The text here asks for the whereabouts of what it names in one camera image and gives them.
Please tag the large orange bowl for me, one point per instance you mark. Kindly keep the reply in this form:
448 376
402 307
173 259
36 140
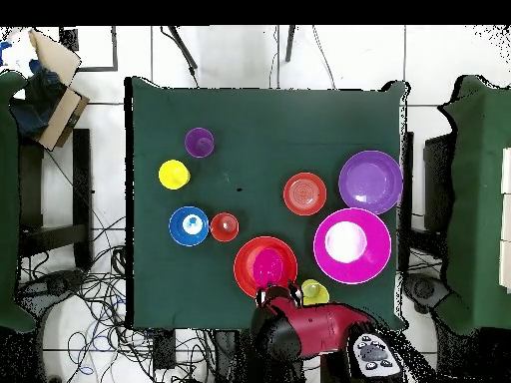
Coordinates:
243 263

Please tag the cardboard box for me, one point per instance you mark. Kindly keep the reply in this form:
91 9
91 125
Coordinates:
60 115

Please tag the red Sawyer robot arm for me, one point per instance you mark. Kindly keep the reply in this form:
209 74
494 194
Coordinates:
319 327

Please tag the small orange bowl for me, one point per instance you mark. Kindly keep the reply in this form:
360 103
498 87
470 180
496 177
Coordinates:
305 194

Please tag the purple cup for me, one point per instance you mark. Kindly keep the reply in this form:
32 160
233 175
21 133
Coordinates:
199 142

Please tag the black box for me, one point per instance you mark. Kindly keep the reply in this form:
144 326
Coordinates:
437 183

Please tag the black tripod leg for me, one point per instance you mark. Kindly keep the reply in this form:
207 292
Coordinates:
290 44
183 48

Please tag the dark green tablecloth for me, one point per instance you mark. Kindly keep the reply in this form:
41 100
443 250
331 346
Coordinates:
259 131

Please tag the bright yellow cup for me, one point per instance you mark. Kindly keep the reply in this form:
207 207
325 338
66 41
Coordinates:
173 174

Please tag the dark blue cloth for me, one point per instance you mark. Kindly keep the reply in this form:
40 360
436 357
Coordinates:
36 103

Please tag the orange cup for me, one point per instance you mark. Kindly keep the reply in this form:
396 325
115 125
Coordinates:
224 227

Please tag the large pink bowl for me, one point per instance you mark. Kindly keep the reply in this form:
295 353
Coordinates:
375 259

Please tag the black square frame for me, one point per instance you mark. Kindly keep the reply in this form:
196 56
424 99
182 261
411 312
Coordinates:
115 52

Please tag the small pink-red bowl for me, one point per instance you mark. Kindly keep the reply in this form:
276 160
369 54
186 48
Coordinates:
267 267

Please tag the purple bowl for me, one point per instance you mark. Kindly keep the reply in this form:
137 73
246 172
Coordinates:
371 182

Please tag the black pedestal foot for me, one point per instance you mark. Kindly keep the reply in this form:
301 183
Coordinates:
423 289
56 283

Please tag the black stool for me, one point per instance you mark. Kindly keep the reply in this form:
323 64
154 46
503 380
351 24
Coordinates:
82 179

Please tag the white box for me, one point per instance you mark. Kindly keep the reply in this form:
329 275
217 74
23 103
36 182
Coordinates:
507 171
507 217

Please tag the green-covered side table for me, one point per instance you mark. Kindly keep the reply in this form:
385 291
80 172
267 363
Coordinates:
475 199
8 199

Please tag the small blue bowl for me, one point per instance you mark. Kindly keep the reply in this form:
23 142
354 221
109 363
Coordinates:
177 231

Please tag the pale yellow cup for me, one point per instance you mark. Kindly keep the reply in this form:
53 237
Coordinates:
319 291

